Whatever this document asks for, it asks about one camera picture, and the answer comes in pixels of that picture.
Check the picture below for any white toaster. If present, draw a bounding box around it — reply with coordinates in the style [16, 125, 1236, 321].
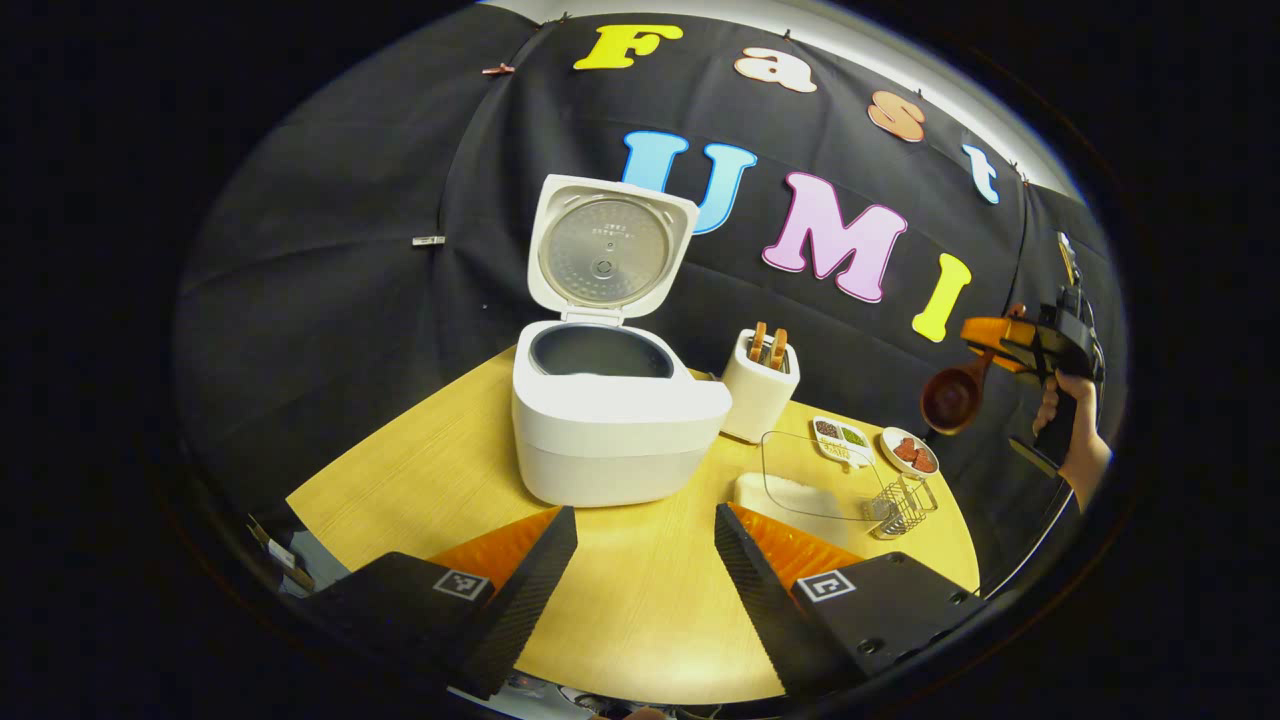
[720, 322, 801, 444]

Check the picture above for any black backdrop cloth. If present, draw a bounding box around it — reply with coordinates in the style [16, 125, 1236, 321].
[175, 10, 1126, 561]

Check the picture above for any clear rice container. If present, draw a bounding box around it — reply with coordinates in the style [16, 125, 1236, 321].
[733, 430, 893, 549]

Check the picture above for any brown wooden spoon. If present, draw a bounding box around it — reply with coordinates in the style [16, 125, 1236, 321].
[920, 305, 1028, 436]

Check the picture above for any wire chopstick holder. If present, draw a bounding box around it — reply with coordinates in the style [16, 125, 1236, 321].
[866, 474, 939, 541]

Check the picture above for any white round plate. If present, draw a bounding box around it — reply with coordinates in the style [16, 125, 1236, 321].
[880, 427, 940, 479]

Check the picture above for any white divided bean dish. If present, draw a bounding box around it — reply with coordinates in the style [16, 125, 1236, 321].
[811, 415, 871, 469]

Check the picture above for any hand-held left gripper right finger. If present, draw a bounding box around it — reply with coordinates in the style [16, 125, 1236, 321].
[714, 503, 991, 701]

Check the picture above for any white rice cooker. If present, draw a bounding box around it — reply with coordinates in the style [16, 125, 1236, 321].
[511, 174, 733, 508]

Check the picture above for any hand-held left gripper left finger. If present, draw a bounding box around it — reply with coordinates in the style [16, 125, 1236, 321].
[300, 505, 579, 698]

